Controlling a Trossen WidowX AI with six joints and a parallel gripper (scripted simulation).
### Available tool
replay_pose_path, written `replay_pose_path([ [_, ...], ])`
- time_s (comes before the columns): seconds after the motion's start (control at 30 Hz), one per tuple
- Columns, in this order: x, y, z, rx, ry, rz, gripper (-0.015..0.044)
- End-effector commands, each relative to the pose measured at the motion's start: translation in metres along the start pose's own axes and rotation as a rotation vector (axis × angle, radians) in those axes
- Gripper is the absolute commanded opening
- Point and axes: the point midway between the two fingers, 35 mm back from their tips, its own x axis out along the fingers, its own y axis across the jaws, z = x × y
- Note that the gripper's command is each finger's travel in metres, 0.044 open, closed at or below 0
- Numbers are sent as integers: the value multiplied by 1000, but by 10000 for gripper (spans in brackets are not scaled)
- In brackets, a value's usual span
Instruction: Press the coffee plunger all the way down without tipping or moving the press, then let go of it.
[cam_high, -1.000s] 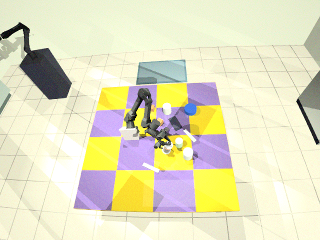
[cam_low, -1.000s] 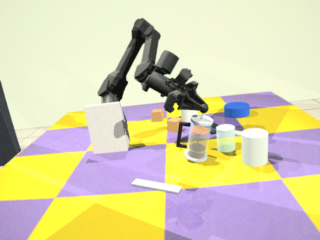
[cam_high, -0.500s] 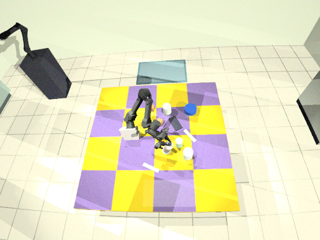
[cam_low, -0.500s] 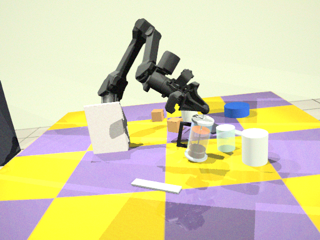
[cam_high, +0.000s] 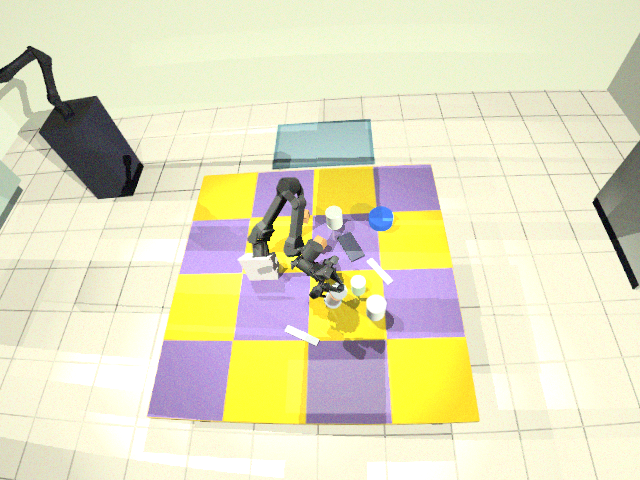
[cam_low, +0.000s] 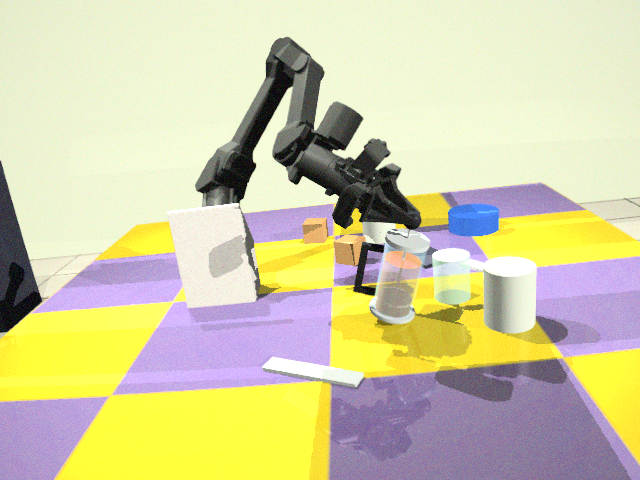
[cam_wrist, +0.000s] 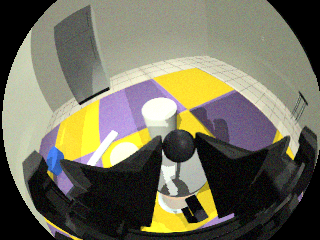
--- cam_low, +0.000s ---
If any white flat bar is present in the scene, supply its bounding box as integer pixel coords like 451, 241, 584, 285
263, 357, 364, 387
470, 259, 484, 273

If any white cylinder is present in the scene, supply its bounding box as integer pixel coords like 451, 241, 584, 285
483, 257, 536, 334
362, 222, 396, 244

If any glass french press with black knob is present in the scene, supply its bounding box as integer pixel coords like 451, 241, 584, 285
353, 210, 430, 324

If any tan cube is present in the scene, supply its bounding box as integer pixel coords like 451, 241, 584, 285
334, 235, 366, 266
302, 218, 329, 244

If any blue cylinder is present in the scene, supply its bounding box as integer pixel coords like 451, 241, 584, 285
448, 203, 499, 237

